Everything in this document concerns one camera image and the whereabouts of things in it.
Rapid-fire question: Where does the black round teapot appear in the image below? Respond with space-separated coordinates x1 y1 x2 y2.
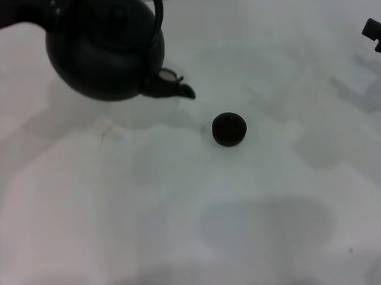
42 0 197 108

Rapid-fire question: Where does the small dark teacup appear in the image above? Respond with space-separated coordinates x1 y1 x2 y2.
211 111 249 148

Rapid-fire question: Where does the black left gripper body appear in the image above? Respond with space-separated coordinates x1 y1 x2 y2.
0 0 50 36

